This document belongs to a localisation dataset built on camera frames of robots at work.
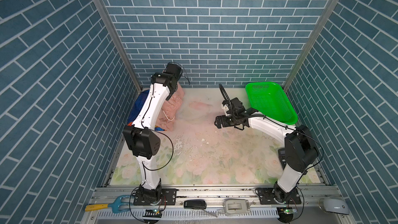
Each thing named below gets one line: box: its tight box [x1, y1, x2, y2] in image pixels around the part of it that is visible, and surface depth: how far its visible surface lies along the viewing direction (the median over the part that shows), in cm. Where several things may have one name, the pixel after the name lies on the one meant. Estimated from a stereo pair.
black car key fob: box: [183, 199, 207, 210], surface depth 71 cm
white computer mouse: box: [318, 197, 350, 216], surface depth 67 cm
